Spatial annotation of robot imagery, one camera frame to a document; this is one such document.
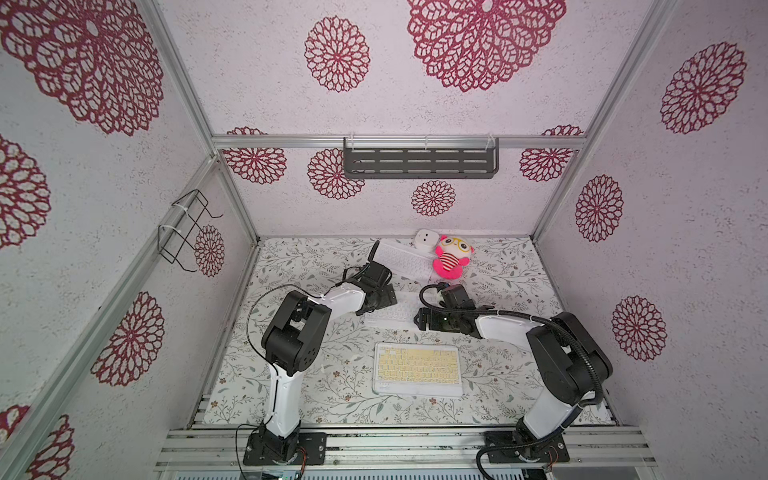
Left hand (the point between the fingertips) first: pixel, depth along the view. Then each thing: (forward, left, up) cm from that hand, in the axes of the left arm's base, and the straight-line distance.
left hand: (385, 303), depth 100 cm
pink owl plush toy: (+17, -24, +5) cm, 30 cm away
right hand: (-6, -12, +2) cm, 14 cm away
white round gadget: (+28, -16, +1) cm, 32 cm away
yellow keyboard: (-23, -9, +1) cm, 25 cm away
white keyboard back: (+19, -8, -1) cm, 21 cm away
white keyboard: (-5, -4, 0) cm, 6 cm away
